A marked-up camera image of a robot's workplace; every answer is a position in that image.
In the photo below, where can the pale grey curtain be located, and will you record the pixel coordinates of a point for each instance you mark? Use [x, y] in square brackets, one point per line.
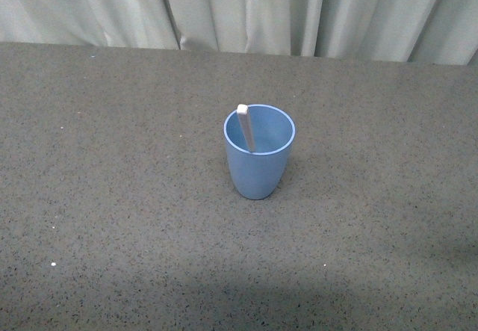
[429, 31]

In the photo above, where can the white chopstick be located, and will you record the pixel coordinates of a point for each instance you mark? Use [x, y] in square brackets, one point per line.
[246, 126]

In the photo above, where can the blue plastic cup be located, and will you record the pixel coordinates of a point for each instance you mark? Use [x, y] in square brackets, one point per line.
[256, 174]

